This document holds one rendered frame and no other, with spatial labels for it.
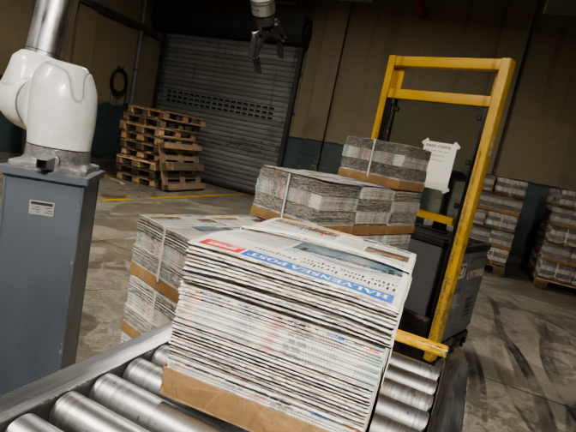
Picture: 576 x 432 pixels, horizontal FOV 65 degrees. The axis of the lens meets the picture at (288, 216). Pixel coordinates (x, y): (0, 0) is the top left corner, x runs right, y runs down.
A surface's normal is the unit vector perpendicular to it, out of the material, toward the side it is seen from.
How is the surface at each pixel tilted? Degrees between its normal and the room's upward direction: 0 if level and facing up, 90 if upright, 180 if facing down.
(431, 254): 90
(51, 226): 90
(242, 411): 93
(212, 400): 93
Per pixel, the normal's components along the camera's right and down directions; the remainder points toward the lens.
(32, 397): 0.19, -0.97
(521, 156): -0.40, 0.07
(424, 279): -0.66, -0.01
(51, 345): 0.19, 0.19
